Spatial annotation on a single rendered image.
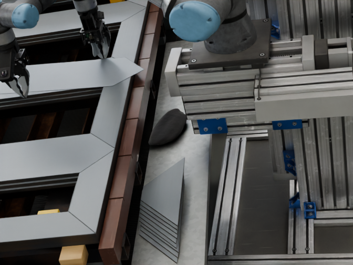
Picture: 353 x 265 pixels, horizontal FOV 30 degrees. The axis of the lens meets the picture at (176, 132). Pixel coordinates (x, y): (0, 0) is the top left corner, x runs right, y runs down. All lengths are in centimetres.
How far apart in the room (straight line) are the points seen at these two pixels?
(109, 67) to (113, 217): 73
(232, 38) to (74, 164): 57
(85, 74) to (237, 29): 68
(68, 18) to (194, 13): 116
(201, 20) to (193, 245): 60
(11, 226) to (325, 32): 106
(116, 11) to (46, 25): 29
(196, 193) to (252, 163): 83
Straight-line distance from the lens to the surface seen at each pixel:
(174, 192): 191
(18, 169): 198
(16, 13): 208
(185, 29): 169
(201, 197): 193
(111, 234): 169
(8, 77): 217
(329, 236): 242
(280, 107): 180
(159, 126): 220
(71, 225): 172
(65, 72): 236
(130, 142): 196
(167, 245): 181
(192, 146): 212
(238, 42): 184
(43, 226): 175
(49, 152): 199
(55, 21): 275
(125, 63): 230
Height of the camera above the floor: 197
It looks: 36 degrees down
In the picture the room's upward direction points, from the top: 14 degrees counter-clockwise
